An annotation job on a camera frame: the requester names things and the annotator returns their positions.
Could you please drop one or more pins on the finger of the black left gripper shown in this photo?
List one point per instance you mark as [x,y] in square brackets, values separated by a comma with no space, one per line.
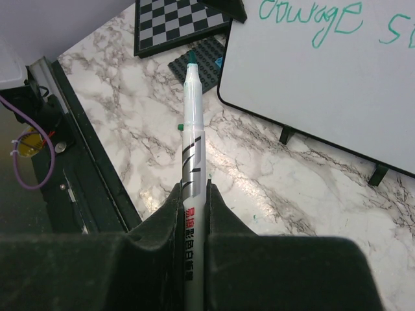
[231,8]

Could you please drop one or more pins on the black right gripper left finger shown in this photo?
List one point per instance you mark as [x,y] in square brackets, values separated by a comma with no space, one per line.
[138,270]

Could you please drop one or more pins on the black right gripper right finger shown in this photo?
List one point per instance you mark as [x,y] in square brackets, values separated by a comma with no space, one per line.
[246,271]

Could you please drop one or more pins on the white whiteboard black frame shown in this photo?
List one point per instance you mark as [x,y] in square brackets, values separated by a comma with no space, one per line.
[339,71]

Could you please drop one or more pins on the green whiteboard marker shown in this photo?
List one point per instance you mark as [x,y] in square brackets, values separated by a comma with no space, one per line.
[193,187]

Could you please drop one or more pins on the dark grey lego baseplate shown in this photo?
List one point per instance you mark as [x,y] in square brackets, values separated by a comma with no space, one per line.
[206,52]

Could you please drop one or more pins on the blue lego brick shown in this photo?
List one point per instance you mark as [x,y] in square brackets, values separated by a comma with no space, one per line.
[218,61]

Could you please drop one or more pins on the black and silver chessboard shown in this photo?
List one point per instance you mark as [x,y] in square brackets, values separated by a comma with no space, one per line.
[162,25]

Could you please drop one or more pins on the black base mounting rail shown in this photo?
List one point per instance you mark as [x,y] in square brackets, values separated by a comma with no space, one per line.
[84,193]

